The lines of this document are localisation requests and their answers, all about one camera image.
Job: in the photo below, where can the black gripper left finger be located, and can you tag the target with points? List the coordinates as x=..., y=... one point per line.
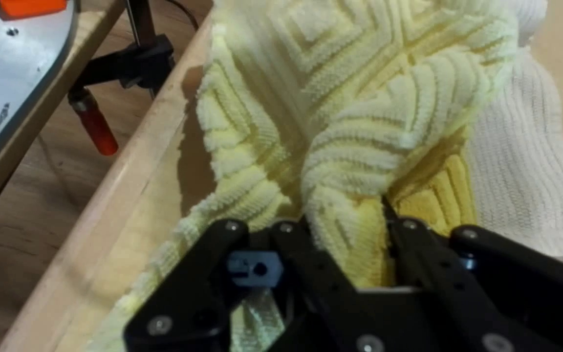
x=190, y=295

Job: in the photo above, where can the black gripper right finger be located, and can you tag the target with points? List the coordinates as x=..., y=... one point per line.
x=489, y=295

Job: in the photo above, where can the yellow ribbed towel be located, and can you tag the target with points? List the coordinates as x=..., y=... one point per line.
x=360, y=99

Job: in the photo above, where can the white folded cloth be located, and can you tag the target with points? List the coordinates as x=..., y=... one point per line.
x=528, y=164

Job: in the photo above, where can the wooden robot mounting table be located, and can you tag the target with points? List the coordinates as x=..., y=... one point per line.
x=53, y=111

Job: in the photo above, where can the black clamp orange trigger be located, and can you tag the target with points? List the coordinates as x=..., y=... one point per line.
x=29, y=7

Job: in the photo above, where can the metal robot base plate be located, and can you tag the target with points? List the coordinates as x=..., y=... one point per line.
x=14, y=79

